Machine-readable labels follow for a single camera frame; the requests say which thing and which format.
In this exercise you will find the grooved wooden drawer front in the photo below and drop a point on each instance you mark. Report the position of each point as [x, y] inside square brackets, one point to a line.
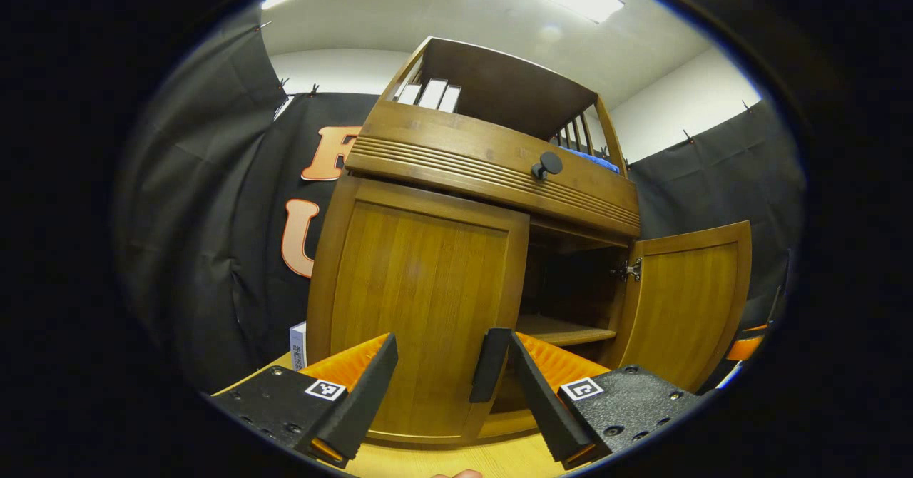
[456, 150]

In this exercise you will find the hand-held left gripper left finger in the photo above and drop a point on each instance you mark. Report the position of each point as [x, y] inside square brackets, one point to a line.
[364, 407]

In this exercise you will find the wooden double-door shoe cabinet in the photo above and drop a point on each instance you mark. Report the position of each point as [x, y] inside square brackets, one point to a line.
[499, 100]

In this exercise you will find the black round drawer knob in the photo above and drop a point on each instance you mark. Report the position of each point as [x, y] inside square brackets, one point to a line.
[548, 165]

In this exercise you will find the white printed box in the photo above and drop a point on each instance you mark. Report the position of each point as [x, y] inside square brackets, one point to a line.
[298, 346]

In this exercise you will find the blue cloth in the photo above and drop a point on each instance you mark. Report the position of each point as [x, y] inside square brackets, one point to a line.
[592, 158]

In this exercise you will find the wooden cabinet door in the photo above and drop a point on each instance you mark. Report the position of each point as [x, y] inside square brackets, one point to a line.
[421, 285]
[685, 307]

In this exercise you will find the wooden inner shelf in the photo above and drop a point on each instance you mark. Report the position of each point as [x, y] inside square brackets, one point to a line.
[556, 329]

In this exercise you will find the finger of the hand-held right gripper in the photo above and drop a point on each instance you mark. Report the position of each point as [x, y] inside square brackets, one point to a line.
[745, 346]

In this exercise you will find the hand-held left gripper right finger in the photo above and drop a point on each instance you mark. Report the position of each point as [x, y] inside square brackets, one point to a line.
[549, 407]

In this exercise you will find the black backdrop cloth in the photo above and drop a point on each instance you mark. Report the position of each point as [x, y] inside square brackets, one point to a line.
[200, 178]

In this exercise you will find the metal door hinge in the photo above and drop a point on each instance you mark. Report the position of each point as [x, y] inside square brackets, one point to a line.
[628, 270]

